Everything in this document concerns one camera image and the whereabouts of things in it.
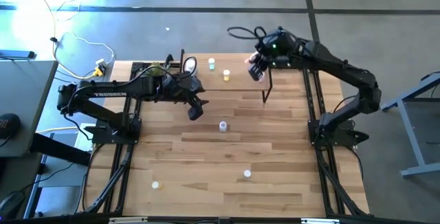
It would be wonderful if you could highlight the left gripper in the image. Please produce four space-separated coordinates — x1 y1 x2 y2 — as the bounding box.
159 74 210 122

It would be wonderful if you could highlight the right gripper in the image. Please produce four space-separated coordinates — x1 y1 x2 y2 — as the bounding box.
247 43 294 82

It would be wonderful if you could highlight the small green bushy object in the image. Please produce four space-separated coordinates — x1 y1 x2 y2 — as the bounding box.
146 62 169 78

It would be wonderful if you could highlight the white box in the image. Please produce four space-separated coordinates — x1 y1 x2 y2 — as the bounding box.
74 123 96 153

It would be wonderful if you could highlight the black desk leg bar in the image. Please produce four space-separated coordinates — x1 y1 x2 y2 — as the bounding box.
30 133 92 166

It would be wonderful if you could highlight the grey desk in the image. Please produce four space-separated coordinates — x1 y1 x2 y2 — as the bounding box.
0 60 58 158

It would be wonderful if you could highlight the dark flat tablet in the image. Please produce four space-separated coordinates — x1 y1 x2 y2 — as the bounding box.
0 49 36 60

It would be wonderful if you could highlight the black rounded desk object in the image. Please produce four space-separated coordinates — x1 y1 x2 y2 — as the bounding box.
0 113 21 139

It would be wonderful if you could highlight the black computer mouse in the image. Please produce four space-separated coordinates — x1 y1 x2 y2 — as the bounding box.
0 191 25 220

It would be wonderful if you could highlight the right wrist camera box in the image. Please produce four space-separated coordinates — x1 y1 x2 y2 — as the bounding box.
260 30 296 54

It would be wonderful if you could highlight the wooden shelf black metal frame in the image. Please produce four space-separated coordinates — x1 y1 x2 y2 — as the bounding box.
178 48 274 104

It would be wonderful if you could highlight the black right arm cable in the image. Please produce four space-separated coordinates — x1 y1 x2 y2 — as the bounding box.
226 25 273 42

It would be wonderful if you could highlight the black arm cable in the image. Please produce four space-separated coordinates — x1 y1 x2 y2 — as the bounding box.
122 54 199 87
226 25 273 42

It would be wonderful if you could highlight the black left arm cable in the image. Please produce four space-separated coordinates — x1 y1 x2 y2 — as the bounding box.
122 54 199 87

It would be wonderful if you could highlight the black aluminium table frame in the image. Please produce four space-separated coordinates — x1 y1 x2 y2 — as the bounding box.
78 60 372 224

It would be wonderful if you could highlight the white floor cable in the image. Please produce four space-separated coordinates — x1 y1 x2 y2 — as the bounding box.
56 31 116 67

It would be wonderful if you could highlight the silver metal bracket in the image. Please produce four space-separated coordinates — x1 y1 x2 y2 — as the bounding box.
300 218 340 224
109 216 149 224

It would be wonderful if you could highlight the yellow floor cable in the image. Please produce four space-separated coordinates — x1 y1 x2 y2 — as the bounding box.
25 0 104 80

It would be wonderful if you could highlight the grey-blue metal table frame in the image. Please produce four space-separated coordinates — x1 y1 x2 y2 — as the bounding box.
379 71 440 179

